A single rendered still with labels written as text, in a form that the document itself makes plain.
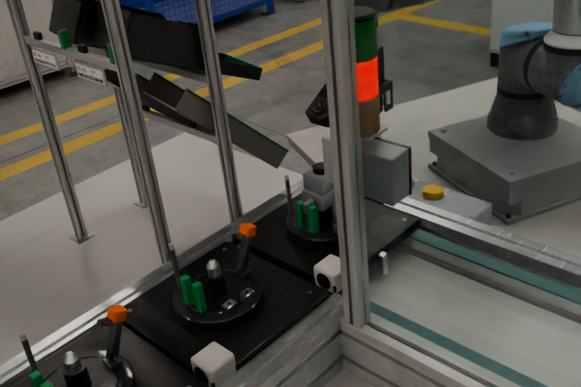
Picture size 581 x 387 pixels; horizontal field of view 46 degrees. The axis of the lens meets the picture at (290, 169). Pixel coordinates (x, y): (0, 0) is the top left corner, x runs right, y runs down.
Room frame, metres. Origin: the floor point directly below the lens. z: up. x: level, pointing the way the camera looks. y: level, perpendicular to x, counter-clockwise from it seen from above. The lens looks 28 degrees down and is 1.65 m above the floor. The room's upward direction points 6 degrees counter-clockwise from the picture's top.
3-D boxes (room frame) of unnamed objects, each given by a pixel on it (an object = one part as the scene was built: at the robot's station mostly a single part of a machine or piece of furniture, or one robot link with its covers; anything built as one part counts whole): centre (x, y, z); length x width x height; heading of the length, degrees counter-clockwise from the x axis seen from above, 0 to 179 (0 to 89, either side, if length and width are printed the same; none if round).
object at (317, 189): (1.02, -0.05, 1.06); 0.08 x 0.04 x 0.07; 135
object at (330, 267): (0.89, -0.05, 0.97); 0.05 x 0.05 x 0.04; 44
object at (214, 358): (0.85, 0.13, 1.01); 0.24 x 0.24 x 0.13; 44
